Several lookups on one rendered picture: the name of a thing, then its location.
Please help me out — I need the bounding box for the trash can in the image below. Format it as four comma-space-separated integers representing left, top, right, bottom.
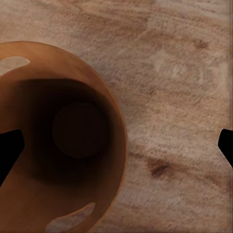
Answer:
0, 41, 128, 233

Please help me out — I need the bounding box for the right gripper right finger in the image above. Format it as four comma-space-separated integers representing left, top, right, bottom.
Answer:
218, 129, 233, 168

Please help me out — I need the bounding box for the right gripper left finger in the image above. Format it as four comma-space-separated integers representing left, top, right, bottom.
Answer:
0, 129, 25, 187

